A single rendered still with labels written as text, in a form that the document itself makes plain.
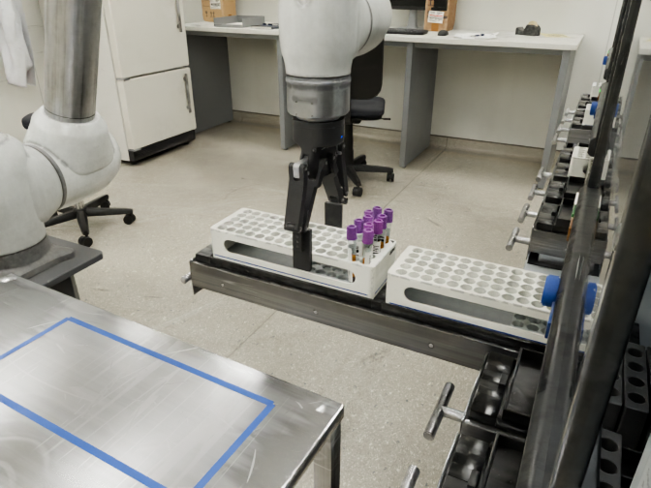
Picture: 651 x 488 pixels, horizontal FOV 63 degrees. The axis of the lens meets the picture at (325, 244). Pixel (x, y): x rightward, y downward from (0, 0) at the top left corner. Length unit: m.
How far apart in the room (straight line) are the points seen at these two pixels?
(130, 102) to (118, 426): 3.53
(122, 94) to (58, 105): 2.80
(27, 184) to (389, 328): 0.76
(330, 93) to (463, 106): 3.66
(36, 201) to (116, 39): 2.84
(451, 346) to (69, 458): 0.48
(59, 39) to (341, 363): 1.34
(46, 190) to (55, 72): 0.23
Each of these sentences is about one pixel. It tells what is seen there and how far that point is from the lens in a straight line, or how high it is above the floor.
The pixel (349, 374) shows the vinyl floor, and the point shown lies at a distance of 1.90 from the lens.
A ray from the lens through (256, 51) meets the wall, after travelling 5.06.
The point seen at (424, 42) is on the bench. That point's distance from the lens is 3.64.
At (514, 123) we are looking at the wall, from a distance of 4.31.
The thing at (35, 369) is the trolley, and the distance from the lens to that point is 0.74.
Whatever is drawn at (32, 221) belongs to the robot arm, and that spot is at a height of 0.81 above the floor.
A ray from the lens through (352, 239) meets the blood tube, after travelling 0.76.
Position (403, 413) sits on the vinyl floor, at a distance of 1.78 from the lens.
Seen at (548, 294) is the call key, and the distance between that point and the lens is 0.52.
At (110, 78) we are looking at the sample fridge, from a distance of 4.07.
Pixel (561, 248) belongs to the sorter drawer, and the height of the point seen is 0.78.
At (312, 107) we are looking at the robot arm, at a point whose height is 1.08.
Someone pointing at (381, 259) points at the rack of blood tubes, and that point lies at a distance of 0.78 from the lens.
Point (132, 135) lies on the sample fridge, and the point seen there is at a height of 0.24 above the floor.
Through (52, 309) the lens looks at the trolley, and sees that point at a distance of 0.85.
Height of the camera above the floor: 1.24
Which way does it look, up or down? 27 degrees down
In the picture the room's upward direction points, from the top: straight up
